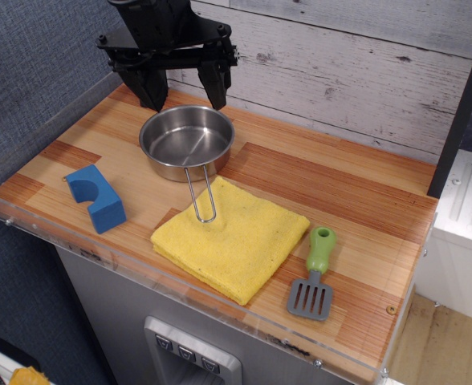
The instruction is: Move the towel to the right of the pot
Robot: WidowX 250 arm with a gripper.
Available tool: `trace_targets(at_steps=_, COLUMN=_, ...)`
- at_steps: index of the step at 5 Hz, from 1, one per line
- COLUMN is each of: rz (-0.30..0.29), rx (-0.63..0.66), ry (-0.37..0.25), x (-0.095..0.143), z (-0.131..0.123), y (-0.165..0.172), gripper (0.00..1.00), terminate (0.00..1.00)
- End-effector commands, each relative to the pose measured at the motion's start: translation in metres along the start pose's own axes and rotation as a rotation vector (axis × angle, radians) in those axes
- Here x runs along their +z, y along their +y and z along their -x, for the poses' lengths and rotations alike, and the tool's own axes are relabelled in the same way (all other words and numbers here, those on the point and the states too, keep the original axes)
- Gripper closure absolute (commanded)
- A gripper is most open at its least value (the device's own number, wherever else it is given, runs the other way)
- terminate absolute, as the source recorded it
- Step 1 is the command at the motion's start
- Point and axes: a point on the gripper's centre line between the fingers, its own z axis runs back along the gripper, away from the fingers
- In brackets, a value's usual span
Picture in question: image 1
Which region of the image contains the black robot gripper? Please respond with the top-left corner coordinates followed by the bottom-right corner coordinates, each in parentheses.
top-left (96, 1), bottom-right (238, 111)

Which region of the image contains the stainless steel pan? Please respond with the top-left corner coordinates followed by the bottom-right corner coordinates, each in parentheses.
top-left (139, 105), bottom-right (235, 224)

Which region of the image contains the yellow napkin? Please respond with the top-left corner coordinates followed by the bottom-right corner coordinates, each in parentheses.
top-left (151, 177), bottom-right (310, 306)

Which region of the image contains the clear acrylic counter guard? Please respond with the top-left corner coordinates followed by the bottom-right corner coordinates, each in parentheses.
top-left (0, 59), bottom-right (438, 385)

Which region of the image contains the blue arch wooden block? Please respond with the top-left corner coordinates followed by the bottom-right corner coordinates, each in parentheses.
top-left (65, 164), bottom-right (127, 234)

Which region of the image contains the grey toy fridge cabinet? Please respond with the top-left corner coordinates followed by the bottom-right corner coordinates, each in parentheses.
top-left (58, 249), bottom-right (345, 384)

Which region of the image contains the silver dispenser button panel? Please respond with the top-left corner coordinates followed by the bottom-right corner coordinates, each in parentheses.
top-left (144, 316), bottom-right (243, 384)

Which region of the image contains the white toy sink unit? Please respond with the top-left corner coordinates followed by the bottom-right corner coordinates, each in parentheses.
top-left (414, 150), bottom-right (472, 318)

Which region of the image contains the yellow object bottom left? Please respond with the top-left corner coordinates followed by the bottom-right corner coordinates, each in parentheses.
top-left (9, 367), bottom-right (51, 385)

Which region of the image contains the green handled grey spatula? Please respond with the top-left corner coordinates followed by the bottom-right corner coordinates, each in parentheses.
top-left (287, 227), bottom-right (336, 321)

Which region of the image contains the black right vertical post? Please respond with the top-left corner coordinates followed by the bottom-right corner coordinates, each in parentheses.
top-left (427, 67), bottom-right (472, 198)

